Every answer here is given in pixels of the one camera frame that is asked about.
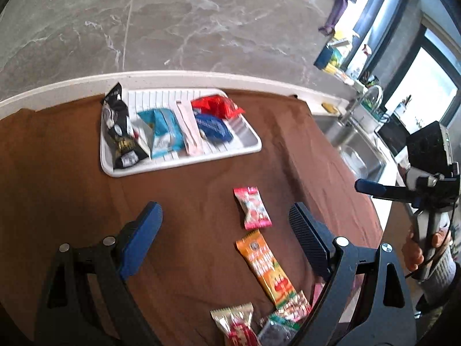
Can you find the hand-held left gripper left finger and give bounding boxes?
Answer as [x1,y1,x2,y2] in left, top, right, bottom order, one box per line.
[34,201,164,346]

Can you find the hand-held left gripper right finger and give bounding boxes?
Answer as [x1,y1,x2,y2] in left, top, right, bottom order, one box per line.
[288,202,417,346]

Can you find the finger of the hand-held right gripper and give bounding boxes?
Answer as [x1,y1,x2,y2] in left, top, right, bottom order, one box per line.
[355,179,410,203]

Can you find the orange snack packet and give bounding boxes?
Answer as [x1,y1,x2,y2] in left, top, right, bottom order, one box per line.
[236,230,299,309]

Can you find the small pink red packet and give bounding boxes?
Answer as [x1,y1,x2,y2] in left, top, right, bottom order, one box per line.
[233,187,272,230]

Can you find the red checked snack packet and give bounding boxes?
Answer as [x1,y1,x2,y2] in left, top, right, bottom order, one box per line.
[274,291,312,323]

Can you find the green-edged seed packet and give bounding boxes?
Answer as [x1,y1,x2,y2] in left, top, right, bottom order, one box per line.
[257,313,302,346]

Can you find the black snack packet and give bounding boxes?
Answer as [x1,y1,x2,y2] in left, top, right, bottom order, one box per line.
[101,82,150,170]

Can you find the white and red long packet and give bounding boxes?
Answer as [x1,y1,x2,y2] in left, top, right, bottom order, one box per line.
[131,115,154,154]

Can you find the light blue snack packet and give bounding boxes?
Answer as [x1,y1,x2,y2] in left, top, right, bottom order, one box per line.
[138,108,186,159]

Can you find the gold snack packet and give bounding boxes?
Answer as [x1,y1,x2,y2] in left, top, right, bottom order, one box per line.
[211,303,260,346]

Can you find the white long snack packet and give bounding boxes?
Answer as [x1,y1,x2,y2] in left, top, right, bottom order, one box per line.
[176,100,203,156]

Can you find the white plastic tray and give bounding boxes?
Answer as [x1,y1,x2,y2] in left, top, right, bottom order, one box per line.
[100,88,262,178]

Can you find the dark blue snack packet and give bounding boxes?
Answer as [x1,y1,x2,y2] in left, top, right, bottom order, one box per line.
[194,113,233,143]

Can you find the red chocolate ball packet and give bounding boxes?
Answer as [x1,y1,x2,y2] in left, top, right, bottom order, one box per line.
[191,94,245,120]

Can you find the person's right forearm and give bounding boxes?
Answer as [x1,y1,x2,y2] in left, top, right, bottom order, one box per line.
[414,245,461,318]

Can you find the person's right hand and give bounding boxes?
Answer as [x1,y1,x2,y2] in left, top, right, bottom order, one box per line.
[401,227,452,272]

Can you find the steel sink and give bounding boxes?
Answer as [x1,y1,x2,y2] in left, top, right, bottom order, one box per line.
[317,113,388,183]

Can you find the black appliance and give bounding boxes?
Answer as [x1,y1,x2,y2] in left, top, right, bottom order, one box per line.
[376,115,408,156]

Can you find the window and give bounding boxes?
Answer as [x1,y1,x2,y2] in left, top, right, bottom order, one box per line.
[346,0,461,127]

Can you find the steel faucet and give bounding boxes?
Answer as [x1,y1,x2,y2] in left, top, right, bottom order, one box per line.
[340,84,384,125]

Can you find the brown cloth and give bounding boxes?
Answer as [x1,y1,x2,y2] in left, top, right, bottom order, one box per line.
[0,90,384,346]

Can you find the blue utensil holder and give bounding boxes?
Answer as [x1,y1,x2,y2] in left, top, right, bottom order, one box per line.
[313,45,338,70]

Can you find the purple peeler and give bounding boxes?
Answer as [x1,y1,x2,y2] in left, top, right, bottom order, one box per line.
[318,0,349,37]

